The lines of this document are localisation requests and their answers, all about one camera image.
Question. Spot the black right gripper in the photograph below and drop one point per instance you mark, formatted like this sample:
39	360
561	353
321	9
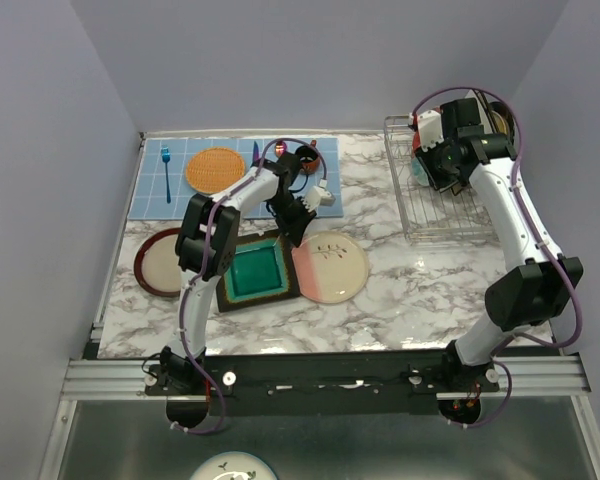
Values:
438	181

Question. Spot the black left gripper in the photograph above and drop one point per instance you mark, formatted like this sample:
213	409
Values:
294	228

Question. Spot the black teal square plate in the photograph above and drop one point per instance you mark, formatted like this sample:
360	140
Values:
261	272

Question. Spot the beige floral round plate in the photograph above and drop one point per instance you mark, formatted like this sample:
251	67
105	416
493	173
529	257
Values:
331	267

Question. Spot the red rimmed round plate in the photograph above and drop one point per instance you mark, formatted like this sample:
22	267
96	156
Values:
155	266

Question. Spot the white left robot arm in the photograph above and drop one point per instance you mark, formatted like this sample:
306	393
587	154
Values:
206	246

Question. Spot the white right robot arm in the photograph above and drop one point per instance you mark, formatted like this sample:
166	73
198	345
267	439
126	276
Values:
540	280

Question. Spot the white red rimmed plate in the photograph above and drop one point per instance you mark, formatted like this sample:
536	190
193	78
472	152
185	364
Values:
418	170

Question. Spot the yellow round plate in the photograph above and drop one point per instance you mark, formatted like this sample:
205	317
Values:
499	124

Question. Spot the dark olive round plate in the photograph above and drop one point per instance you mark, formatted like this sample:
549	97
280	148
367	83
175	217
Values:
504	111

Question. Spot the orange black mug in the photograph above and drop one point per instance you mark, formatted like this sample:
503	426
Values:
309	158

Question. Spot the iridescent knife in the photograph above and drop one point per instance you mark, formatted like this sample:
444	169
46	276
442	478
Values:
255	154

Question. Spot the iridescent spoon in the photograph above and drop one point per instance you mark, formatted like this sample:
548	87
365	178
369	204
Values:
280	148

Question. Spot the woven wicker round trivet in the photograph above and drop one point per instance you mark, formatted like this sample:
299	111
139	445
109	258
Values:
214	169

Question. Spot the blue fork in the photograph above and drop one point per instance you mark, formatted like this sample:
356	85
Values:
166	157

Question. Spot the white floral plate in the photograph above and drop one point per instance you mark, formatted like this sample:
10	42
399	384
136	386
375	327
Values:
234	465

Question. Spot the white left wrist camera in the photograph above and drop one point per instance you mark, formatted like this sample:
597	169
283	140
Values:
317	196

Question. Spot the wire dish rack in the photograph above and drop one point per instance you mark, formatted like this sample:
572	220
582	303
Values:
428	216

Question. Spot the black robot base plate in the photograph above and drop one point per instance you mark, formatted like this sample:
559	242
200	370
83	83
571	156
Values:
448	371

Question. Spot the aluminium frame rail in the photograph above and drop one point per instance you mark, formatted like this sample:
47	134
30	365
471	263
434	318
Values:
522	372

